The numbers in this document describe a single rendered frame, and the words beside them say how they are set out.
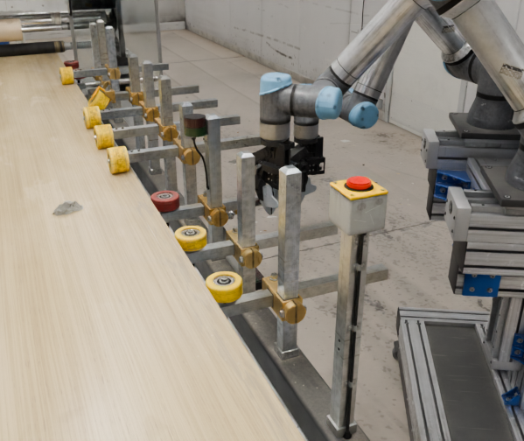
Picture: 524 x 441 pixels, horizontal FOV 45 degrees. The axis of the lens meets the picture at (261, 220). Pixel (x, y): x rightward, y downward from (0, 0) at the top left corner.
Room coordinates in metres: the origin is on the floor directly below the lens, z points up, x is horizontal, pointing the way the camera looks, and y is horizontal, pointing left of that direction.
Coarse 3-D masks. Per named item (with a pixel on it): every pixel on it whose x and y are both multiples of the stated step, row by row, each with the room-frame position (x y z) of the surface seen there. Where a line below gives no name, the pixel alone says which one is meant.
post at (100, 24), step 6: (96, 24) 3.26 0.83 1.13; (102, 24) 3.25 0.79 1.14; (102, 30) 3.25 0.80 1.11; (102, 36) 3.25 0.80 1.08; (102, 42) 3.25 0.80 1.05; (102, 48) 3.24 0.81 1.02; (102, 54) 3.24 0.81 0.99; (102, 60) 3.24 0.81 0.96; (102, 66) 3.24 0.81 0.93; (102, 78) 3.25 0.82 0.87; (108, 78) 3.25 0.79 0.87
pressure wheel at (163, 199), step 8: (160, 192) 1.65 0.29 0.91; (168, 192) 1.65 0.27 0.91; (176, 192) 1.65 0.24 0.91; (152, 200) 1.61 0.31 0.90; (160, 200) 1.60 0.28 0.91; (168, 200) 1.60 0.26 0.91; (176, 200) 1.61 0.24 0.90; (160, 208) 1.59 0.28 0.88; (168, 208) 1.59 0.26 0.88; (176, 208) 1.61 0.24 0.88; (168, 224) 1.63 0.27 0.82
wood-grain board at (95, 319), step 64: (0, 64) 3.44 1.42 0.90; (0, 128) 2.29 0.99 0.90; (64, 128) 2.29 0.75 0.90; (0, 192) 1.67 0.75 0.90; (64, 192) 1.67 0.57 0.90; (128, 192) 1.67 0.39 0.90; (0, 256) 1.29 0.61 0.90; (64, 256) 1.29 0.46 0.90; (128, 256) 1.29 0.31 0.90; (0, 320) 1.03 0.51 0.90; (64, 320) 1.03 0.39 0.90; (128, 320) 1.03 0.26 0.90; (192, 320) 1.03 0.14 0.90; (0, 384) 0.84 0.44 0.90; (64, 384) 0.84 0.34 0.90; (128, 384) 0.84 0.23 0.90; (192, 384) 0.84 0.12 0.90; (256, 384) 0.84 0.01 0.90
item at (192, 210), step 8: (224, 200) 1.70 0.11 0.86; (232, 200) 1.70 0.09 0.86; (184, 208) 1.64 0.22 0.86; (192, 208) 1.65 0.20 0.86; (200, 208) 1.66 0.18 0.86; (232, 208) 1.69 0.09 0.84; (168, 216) 1.62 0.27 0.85; (176, 216) 1.63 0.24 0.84; (184, 216) 1.64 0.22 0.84; (192, 216) 1.65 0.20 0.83
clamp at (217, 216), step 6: (198, 198) 1.71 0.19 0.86; (204, 198) 1.70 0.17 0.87; (204, 204) 1.66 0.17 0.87; (222, 204) 1.65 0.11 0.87; (204, 210) 1.66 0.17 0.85; (210, 210) 1.61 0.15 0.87; (216, 210) 1.61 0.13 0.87; (222, 210) 1.61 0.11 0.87; (204, 216) 1.66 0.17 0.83; (210, 216) 1.61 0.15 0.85; (216, 216) 1.60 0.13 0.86; (222, 216) 1.61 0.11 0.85; (210, 222) 1.61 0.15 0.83; (216, 222) 1.60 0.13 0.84; (222, 222) 1.61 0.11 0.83
